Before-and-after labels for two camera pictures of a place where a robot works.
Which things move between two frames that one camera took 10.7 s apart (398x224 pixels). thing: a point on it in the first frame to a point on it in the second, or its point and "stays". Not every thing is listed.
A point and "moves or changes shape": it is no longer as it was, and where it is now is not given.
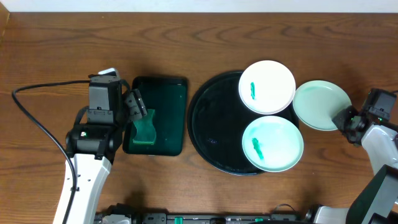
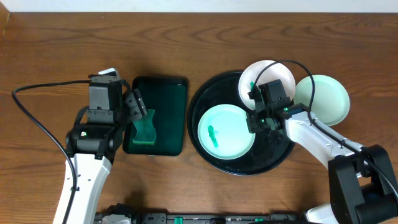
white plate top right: (267, 87) stays
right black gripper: (342, 119) to (253, 126)
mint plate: (272, 144) to (223, 132)
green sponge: (146, 130) stays
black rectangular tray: (167, 96) stays
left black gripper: (135, 104) stays
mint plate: (315, 102) moves or changes shape
